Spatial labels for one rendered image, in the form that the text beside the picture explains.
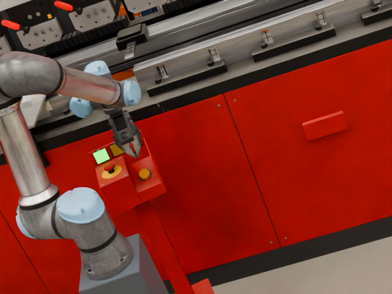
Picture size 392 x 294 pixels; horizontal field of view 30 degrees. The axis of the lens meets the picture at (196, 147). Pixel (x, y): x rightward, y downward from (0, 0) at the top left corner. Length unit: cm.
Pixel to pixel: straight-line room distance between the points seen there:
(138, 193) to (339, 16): 94
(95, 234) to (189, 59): 92
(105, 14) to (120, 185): 60
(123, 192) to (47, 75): 71
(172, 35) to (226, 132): 48
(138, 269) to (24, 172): 40
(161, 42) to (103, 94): 87
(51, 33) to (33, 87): 79
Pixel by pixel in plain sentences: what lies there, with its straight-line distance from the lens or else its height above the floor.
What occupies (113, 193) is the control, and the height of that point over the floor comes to 74.
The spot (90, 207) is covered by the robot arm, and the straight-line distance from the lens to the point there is 195.
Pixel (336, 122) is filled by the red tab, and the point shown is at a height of 59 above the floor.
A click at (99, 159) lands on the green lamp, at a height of 80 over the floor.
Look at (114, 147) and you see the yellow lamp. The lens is 256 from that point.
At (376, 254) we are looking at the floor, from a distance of 297.
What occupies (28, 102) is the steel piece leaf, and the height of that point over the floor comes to 101.
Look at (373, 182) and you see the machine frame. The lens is 286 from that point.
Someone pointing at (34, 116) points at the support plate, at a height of 100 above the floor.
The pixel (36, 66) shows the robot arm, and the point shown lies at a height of 137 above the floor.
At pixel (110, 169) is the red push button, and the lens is 248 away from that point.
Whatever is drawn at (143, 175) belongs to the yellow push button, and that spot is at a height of 72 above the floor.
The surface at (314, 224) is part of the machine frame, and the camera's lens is 293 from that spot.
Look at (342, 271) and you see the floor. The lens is 294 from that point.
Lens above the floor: 194
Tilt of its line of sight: 29 degrees down
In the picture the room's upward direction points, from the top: 23 degrees counter-clockwise
